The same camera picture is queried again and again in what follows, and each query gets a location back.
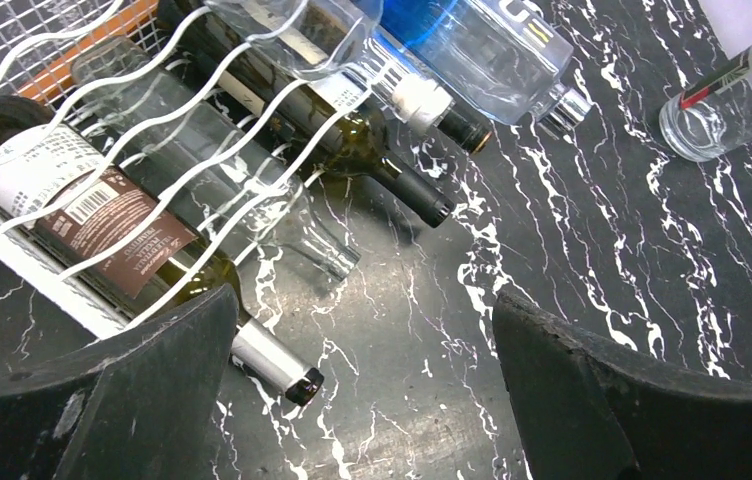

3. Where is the green wine bottle grey foil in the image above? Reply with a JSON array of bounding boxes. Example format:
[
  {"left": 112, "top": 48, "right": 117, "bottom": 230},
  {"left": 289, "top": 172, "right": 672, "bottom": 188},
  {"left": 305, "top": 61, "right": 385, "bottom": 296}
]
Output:
[{"left": 0, "top": 95, "right": 326, "bottom": 407}]

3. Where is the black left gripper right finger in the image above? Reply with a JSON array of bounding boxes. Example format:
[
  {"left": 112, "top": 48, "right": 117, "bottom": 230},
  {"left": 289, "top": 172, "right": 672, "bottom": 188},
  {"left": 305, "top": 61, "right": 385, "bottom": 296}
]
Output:
[{"left": 492, "top": 291, "right": 752, "bottom": 479}]

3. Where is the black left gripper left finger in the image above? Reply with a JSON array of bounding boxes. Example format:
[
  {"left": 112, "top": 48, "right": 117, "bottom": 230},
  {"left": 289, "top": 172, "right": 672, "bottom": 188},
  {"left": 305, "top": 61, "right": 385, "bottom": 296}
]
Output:
[{"left": 0, "top": 285, "right": 239, "bottom": 479}]

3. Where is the clear square bottle gold cap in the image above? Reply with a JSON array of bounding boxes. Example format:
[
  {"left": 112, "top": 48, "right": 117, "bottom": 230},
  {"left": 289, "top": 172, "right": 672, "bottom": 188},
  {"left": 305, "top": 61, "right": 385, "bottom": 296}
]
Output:
[{"left": 207, "top": 1, "right": 491, "bottom": 154}]

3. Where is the dark green tall wine bottle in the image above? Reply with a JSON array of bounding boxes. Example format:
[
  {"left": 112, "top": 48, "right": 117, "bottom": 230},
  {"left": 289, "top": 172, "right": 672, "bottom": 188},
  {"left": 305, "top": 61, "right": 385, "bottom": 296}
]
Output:
[{"left": 156, "top": 1, "right": 455, "bottom": 227}]

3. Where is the white wire wine rack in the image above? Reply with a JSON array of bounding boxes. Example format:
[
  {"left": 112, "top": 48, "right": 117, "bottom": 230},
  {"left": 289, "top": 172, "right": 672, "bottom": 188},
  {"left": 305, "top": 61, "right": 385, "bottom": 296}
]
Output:
[{"left": 0, "top": 0, "right": 384, "bottom": 339}]

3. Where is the large clear bottle white cap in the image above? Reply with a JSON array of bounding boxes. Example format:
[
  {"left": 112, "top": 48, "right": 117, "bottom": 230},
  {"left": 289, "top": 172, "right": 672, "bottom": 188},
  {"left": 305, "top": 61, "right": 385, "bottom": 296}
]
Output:
[{"left": 658, "top": 44, "right": 752, "bottom": 163}]

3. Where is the small clear glass bottle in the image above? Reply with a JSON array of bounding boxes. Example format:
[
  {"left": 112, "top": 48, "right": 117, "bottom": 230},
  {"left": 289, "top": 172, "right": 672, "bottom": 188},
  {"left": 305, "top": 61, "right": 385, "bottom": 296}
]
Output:
[{"left": 84, "top": 58, "right": 359, "bottom": 281}]

